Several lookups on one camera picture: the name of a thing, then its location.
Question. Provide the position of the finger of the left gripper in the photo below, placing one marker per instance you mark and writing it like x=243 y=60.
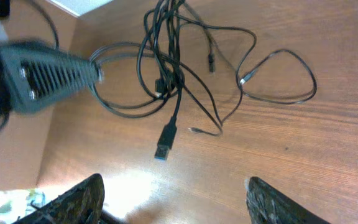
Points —
x=38 y=76

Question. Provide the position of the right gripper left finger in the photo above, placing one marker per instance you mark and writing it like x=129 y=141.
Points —
x=83 y=203

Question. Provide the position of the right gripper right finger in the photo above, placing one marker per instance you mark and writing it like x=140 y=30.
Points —
x=266 y=204

